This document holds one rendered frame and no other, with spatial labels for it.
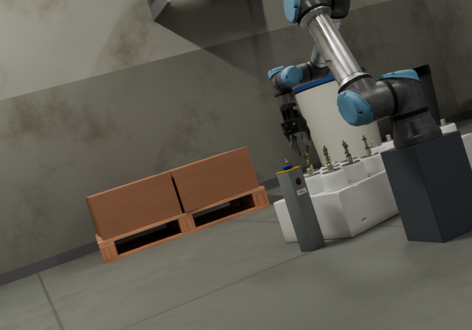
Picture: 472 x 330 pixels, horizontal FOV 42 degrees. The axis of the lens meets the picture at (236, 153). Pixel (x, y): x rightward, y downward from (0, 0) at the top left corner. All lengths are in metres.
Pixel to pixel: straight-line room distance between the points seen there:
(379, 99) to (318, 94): 2.80
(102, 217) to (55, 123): 1.19
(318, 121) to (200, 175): 1.15
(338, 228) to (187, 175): 1.80
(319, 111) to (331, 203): 2.39
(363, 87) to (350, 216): 0.64
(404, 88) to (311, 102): 2.82
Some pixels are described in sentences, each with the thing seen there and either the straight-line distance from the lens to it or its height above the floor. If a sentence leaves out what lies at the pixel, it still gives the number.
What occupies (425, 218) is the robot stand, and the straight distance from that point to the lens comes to 1.99.
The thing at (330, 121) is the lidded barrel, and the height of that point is 0.40.
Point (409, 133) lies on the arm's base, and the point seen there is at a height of 0.34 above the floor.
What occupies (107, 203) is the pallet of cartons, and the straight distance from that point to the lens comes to 3.99.
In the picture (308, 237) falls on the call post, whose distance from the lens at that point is 2.35.
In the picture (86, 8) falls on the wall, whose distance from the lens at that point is 5.17.
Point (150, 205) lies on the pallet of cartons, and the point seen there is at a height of 0.25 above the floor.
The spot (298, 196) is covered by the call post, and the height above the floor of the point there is 0.21.
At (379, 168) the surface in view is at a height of 0.19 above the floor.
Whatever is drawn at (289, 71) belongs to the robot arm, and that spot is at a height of 0.67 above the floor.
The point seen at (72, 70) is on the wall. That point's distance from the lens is 5.03.
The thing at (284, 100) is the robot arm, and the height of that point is 0.57.
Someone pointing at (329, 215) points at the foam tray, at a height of 0.09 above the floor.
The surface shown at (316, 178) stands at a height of 0.24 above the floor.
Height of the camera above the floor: 0.48
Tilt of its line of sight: 1 degrees down
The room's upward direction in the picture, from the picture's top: 18 degrees counter-clockwise
